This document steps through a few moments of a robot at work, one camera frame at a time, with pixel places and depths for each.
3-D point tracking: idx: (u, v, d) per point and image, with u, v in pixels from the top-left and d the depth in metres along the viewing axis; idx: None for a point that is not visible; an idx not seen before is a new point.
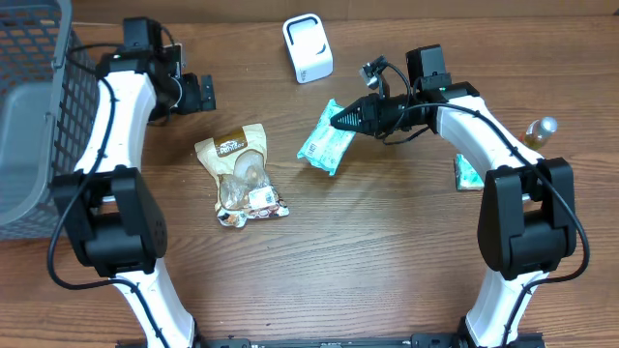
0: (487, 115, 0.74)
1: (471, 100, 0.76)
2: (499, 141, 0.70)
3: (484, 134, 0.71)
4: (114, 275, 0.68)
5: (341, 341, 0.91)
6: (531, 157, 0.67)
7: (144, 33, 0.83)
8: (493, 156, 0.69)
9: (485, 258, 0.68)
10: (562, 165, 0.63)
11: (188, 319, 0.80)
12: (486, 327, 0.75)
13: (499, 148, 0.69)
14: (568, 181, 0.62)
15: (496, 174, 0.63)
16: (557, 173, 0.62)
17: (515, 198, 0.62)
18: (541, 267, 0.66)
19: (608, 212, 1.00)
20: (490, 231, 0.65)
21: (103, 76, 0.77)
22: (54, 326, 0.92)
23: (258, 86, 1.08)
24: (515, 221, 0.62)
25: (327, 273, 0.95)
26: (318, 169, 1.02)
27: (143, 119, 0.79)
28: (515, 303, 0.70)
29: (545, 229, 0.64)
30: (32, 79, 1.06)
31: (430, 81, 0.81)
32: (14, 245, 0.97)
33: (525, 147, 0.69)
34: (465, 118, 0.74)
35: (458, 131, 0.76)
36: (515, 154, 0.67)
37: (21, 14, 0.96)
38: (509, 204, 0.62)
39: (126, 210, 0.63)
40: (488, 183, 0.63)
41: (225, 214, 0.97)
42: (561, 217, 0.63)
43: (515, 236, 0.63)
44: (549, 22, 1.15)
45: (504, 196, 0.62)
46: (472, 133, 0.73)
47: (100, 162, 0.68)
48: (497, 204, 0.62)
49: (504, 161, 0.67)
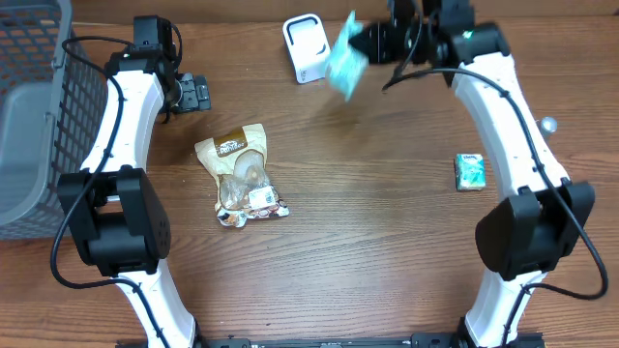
0: (516, 99, 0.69)
1: (501, 61, 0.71)
2: (524, 147, 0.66)
3: (508, 131, 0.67)
4: (117, 275, 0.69)
5: (341, 341, 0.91)
6: (555, 174, 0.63)
7: (154, 32, 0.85)
8: (515, 163, 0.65)
9: (483, 255, 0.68)
10: (584, 189, 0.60)
11: (189, 320, 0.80)
12: (484, 328, 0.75)
13: (524, 158, 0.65)
14: (586, 207, 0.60)
15: (515, 203, 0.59)
16: (578, 199, 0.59)
17: (532, 225, 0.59)
18: (540, 268, 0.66)
19: (608, 212, 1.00)
20: (494, 242, 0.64)
21: (111, 74, 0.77)
22: (54, 326, 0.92)
23: (258, 87, 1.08)
24: (524, 244, 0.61)
25: (327, 273, 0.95)
26: (318, 169, 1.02)
27: (150, 119, 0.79)
28: (515, 304, 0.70)
29: (550, 245, 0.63)
30: (32, 79, 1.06)
31: (449, 12, 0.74)
32: (14, 245, 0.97)
33: (551, 159, 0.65)
34: (491, 95, 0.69)
35: (478, 104, 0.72)
36: (539, 171, 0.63)
37: (21, 14, 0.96)
38: (524, 230, 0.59)
39: (130, 211, 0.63)
40: (505, 207, 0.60)
41: (225, 214, 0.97)
42: (570, 234, 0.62)
43: (519, 253, 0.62)
44: (549, 22, 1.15)
45: (521, 224, 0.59)
46: (493, 116, 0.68)
47: (105, 161, 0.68)
48: (512, 230, 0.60)
49: (525, 178, 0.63)
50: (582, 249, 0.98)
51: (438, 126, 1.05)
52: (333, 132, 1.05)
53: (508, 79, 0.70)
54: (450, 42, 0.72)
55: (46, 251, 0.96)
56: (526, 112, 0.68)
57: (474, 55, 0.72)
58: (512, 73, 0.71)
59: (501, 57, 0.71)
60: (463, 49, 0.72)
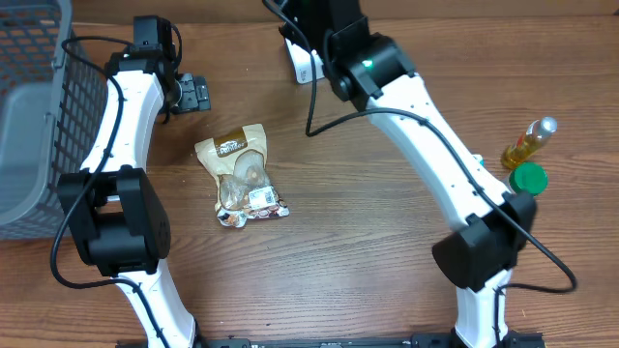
0: (437, 122, 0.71)
1: (407, 85, 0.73)
2: (458, 173, 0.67)
3: (440, 159, 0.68)
4: (117, 275, 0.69)
5: (341, 341, 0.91)
6: (495, 192, 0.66)
7: (154, 32, 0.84)
8: (456, 192, 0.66)
9: (447, 274, 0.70)
10: (524, 201, 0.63)
11: (189, 320, 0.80)
12: (477, 333, 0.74)
13: (461, 184, 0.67)
14: (530, 215, 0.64)
15: (470, 234, 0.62)
16: (523, 213, 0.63)
17: (486, 246, 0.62)
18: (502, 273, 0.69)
19: (608, 212, 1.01)
20: (456, 266, 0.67)
21: (111, 75, 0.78)
22: (53, 326, 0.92)
23: (258, 87, 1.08)
24: (486, 264, 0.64)
25: (327, 273, 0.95)
26: (317, 169, 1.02)
27: (150, 119, 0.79)
28: (493, 304, 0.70)
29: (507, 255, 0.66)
30: (32, 79, 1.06)
31: (343, 35, 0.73)
32: (14, 245, 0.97)
33: (486, 175, 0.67)
34: (411, 127, 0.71)
35: (401, 136, 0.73)
36: (480, 194, 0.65)
37: (22, 14, 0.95)
38: (482, 251, 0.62)
39: (130, 211, 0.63)
40: (460, 242, 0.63)
41: (225, 214, 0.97)
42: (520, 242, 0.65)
43: (484, 271, 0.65)
44: (549, 22, 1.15)
45: (479, 249, 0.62)
46: (421, 147, 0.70)
47: (105, 161, 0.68)
48: (471, 255, 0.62)
49: (468, 204, 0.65)
50: (582, 250, 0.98)
51: None
52: (333, 132, 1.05)
53: (421, 103, 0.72)
54: (350, 72, 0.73)
55: (46, 251, 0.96)
56: (448, 134, 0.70)
57: (381, 84, 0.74)
58: (424, 96, 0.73)
59: (407, 80, 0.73)
60: (365, 78, 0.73)
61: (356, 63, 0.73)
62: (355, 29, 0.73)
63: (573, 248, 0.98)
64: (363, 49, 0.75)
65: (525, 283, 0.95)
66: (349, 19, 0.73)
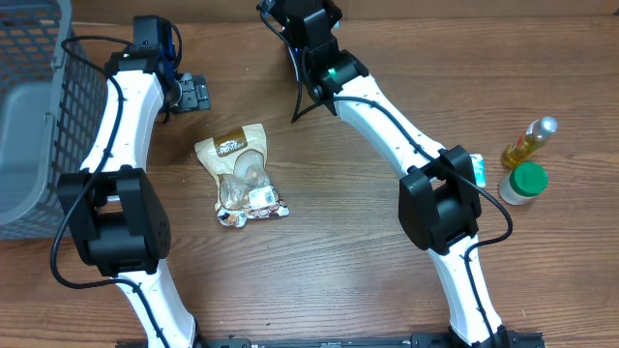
0: (385, 103, 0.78)
1: (363, 80, 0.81)
2: (401, 137, 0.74)
3: (388, 131, 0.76)
4: (117, 275, 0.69)
5: (341, 341, 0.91)
6: (433, 148, 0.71)
7: (154, 31, 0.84)
8: (399, 154, 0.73)
9: (411, 238, 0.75)
10: (459, 152, 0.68)
11: (188, 319, 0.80)
12: (463, 318, 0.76)
13: (404, 146, 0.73)
14: (467, 164, 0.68)
15: (409, 180, 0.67)
16: (457, 161, 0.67)
17: (429, 196, 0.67)
18: (464, 231, 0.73)
19: (608, 212, 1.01)
20: (410, 219, 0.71)
21: (111, 74, 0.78)
22: (54, 326, 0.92)
23: (258, 86, 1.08)
24: (431, 211, 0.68)
25: (327, 273, 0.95)
26: (317, 168, 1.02)
27: (149, 118, 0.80)
28: (468, 276, 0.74)
29: (456, 209, 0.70)
30: (31, 79, 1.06)
31: (317, 52, 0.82)
32: (14, 245, 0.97)
33: (426, 137, 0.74)
34: (364, 108, 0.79)
35: (360, 120, 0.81)
36: (419, 152, 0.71)
37: (21, 14, 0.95)
38: (427, 202, 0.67)
39: (130, 210, 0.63)
40: (401, 188, 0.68)
41: (225, 214, 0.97)
42: (468, 194, 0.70)
43: (431, 218, 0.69)
44: (550, 22, 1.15)
45: (421, 199, 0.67)
46: (374, 126, 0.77)
47: (105, 161, 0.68)
48: (416, 206, 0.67)
49: (410, 161, 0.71)
50: (582, 249, 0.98)
51: (438, 126, 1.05)
52: (333, 131, 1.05)
53: (372, 92, 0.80)
54: (321, 82, 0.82)
55: (46, 251, 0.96)
56: (396, 113, 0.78)
57: (343, 84, 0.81)
58: (374, 87, 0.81)
59: (362, 78, 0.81)
60: (333, 84, 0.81)
61: (324, 73, 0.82)
62: (328, 49, 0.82)
63: (573, 248, 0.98)
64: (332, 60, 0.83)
65: (524, 283, 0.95)
66: (322, 40, 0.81)
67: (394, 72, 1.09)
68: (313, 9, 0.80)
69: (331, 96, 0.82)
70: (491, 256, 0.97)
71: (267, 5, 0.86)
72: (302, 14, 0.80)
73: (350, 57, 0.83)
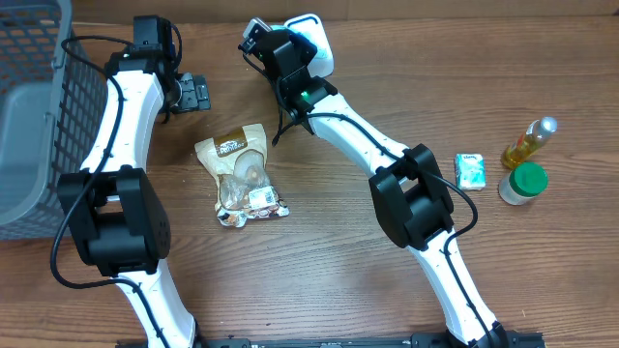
0: (354, 116, 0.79)
1: (332, 100, 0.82)
2: (368, 142, 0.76)
3: (356, 138, 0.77)
4: (117, 275, 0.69)
5: (341, 341, 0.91)
6: (397, 150, 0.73)
7: (155, 31, 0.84)
8: (368, 158, 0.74)
9: (391, 238, 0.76)
10: (423, 150, 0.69)
11: (188, 319, 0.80)
12: (456, 316, 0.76)
13: (371, 149, 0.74)
14: (431, 160, 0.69)
15: (376, 180, 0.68)
16: (421, 159, 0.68)
17: (398, 193, 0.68)
18: (441, 226, 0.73)
19: (608, 212, 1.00)
20: (386, 218, 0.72)
21: (111, 74, 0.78)
22: (54, 326, 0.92)
23: (257, 87, 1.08)
24: (402, 208, 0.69)
25: (327, 273, 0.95)
26: (317, 169, 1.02)
27: (150, 119, 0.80)
28: (452, 273, 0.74)
29: (428, 204, 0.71)
30: (32, 79, 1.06)
31: (290, 79, 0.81)
32: (14, 245, 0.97)
33: (391, 140, 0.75)
34: (334, 123, 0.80)
35: (333, 134, 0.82)
36: (385, 153, 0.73)
37: (21, 14, 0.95)
38: (397, 198, 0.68)
39: (128, 209, 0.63)
40: (371, 188, 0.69)
41: (225, 214, 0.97)
42: (437, 188, 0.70)
43: (404, 216, 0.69)
44: (549, 22, 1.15)
45: (390, 196, 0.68)
46: (345, 136, 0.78)
47: (105, 162, 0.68)
48: (386, 204, 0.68)
49: (378, 163, 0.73)
50: (581, 248, 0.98)
51: (438, 126, 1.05)
52: None
53: (341, 107, 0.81)
54: (296, 105, 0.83)
55: (46, 251, 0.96)
56: (363, 123, 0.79)
57: (315, 102, 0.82)
58: (341, 103, 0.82)
59: (332, 97, 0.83)
60: (306, 104, 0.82)
61: (298, 96, 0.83)
62: (300, 75, 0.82)
63: (573, 249, 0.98)
64: (305, 85, 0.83)
65: (524, 283, 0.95)
66: (294, 67, 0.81)
67: (394, 72, 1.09)
68: (280, 42, 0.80)
69: (304, 116, 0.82)
70: (490, 256, 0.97)
71: (247, 44, 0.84)
72: (272, 46, 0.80)
73: (321, 81, 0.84)
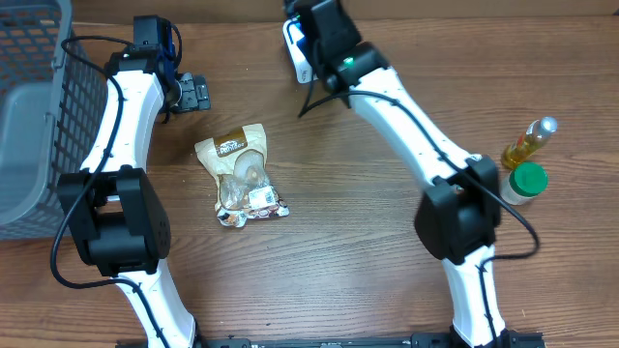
0: (407, 103, 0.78)
1: (383, 73, 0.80)
2: (425, 141, 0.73)
3: (410, 132, 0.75)
4: (117, 275, 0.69)
5: (341, 341, 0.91)
6: (458, 158, 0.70)
7: (154, 31, 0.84)
8: (423, 159, 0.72)
9: (427, 247, 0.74)
10: (487, 165, 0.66)
11: (188, 319, 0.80)
12: (470, 324, 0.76)
13: (427, 151, 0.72)
14: (494, 178, 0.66)
15: (433, 193, 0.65)
16: (485, 176, 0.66)
17: (454, 207, 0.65)
18: (484, 242, 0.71)
19: (608, 212, 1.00)
20: (430, 230, 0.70)
21: (111, 74, 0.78)
22: (54, 326, 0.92)
23: (257, 86, 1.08)
24: (454, 224, 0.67)
25: (327, 273, 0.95)
26: (317, 168, 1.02)
27: (150, 119, 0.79)
28: (481, 286, 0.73)
29: (479, 220, 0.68)
30: (31, 79, 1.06)
31: (330, 43, 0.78)
32: (14, 244, 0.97)
33: (450, 145, 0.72)
34: (385, 106, 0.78)
35: (380, 119, 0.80)
36: (443, 159, 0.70)
37: (21, 14, 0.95)
38: (449, 213, 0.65)
39: (129, 209, 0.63)
40: (426, 200, 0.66)
41: (225, 214, 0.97)
42: (491, 207, 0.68)
43: (453, 232, 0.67)
44: (549, 22, 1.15)
45: (446, 210, 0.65)
46: (395, 125, 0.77)
47: (105, 161, 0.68)
48: (439, 218, 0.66)
49: (433, 168, 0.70)
50: (581, 249, 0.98)
51: (438, 126, 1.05)
52: (330, 130, 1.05)
53: (394, 88, 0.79)
54: (336, 72, 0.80)
55: (46, 251, 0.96)
56: (417, 112, 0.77)
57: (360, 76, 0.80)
58: (396, 83, 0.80)
59: (382, 71, 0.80)
60: (348, 75, 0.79)
61: (340, 63, 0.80)
62: (339, 40, 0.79)
63: (573, 249, 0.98)
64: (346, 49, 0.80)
65: (524, 283, 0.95)
66: (334, 31, 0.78)
67: None
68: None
69: (345, 85, 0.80)
70: None
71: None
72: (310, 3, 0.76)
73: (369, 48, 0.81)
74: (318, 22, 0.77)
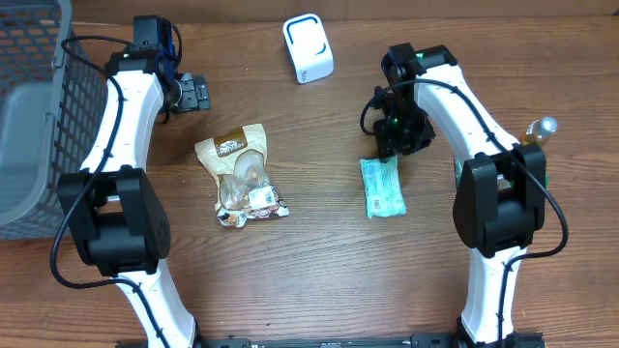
0: (467, 93, 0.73)
1: (449, 69, 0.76)
2: (476, 124, 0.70)
3: (463, 115, 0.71)
4: (117, 275, 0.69)
5: (341, 341, 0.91)
6: (507, 141, 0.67)
7: (154, 31, 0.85)
8: (471, 139, 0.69)
9: (459, 234, 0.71)
10: (536, 150, 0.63)
11: (188, 319, 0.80)
12: (479, 320, 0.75)
13: (477, 132, 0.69)
14: (540, 164, 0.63)
15: (472, 163, 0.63)
16: (531, 159, 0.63)
17: (492, 185, 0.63)
18: (516, 242, 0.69)
19: (608, 212, 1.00)
20: (465, 213, 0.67)
21: (111, 74, 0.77)
22: (53, 326, 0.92)
23: (257, 86, 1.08)
24: (489, 207, 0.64)
25: (327, 273, 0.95)
26: (319, 168, 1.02)
27: (149, 119, 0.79)
28: (501, 285, 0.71)
29: (517, 210, 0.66)
30: (31, 79, 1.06)
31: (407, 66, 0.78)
32: (14, 244, 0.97)
33: (502, 130, 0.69)
34: (443, 93, 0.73)
35: (433, 104, 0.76)
36: (491, 139, 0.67)
37: (22, 14, 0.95)
38: (486, 189, 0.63)
39: (129, 208, 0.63)
40: (465, 172, 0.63)
41: (225, 214, 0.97)
42: (534, 198, 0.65)
43: (487, 216, 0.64)
44: (549, 22, 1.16)
45: (483, 186, 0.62)
46: (451, 110, 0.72)
47: (105, 162, 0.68)
48: (476, 194, 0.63)
49: (481, 149, 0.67)
50: (580, 250, 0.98)
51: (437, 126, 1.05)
52: (332, 130, 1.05)
53: (456, 80, 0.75)
54: (406, 62, 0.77)
55: (46, 251, 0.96)
56: (476, 101, 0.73)
57: (428, 68, 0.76)
58: (459, 75, 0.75)
59: (449, 67, 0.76)
60: (416, 65, 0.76)
61: (411, 55, 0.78)
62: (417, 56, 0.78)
63: (573, 249, 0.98)
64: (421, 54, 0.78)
65: (524, 283, 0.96)
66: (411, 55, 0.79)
67: None
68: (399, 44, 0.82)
69: (412, 74, 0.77)
70: None
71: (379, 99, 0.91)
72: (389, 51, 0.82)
73: (443, 48, 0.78)
74: (396, 57, 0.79)
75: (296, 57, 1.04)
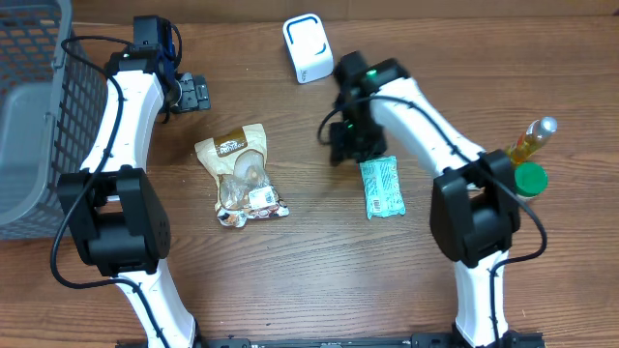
0: (425, 106, 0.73)
1: (402, 83, 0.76)
2: (438, 138, 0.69)
3: (423, 130, 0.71)
4: (117, 275, 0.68)
5: (341, 341, 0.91)
6: (472, 151, 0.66)
7: (153, 30, 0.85)
8: (435, 155, 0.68)
9: (440, 247, 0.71)
10: (501, 158, 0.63)
11: (188, 319, 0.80)
12: (475, 323, 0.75)
13: (441, 147, 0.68)
14: (507, 171, 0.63)
15: (442, 182, 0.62)
16: (497, 166, 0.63)
17: (463, 199, 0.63)
18: (497, 246, 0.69)
19: (608, 212, 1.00)
20: (443, 227, 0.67)
21: (111, 74, 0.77)
22: (54, 326, 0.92)
23: (257, 87, 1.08)
24: (465, 220, 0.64)
25: (327, 273, 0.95)
26: (319, 168, 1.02)
27: (150, 119, 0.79)
28: (489, 290, 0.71)
29: (493, 217, 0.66)
30: (31, 79, 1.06)
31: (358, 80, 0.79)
32: (14, 244, 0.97)
33: (465, 140, 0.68)
34: (401, 109, 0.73)
35: (395, 123, 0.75)
36: (456, 152, 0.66)
37: (21, 14, 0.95)
38: (458, 206, 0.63)
39: (128, 209, 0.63)
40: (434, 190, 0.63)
41: (225, 214, 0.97)
42: (506, 204, 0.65)
43: (464, 229, 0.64)
44: (549, 22, 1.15)
45: (454, 201, 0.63)
46: (412, 126, 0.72)
47: (104, 162, 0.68)
48: (449, 210, 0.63)
49: (446, 163, 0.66)
50: (580, 250, 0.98)
51: None
52: None
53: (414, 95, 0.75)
54: (360, 82, 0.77)
55: (46, 251, 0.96)
56: (435, 114, 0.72)
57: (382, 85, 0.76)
58: (415, 90, 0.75)
59: (402, 81, 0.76)
60: (369, 85, 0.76)
61: (364, 73, 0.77)
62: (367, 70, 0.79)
63: (573, 249, 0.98)
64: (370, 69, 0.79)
65: (524, 283, 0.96)
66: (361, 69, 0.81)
67: None
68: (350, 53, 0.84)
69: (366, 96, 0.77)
70: None
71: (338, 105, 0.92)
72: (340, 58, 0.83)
73: (393, 62, 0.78)
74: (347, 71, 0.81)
75: (296, 56, 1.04)
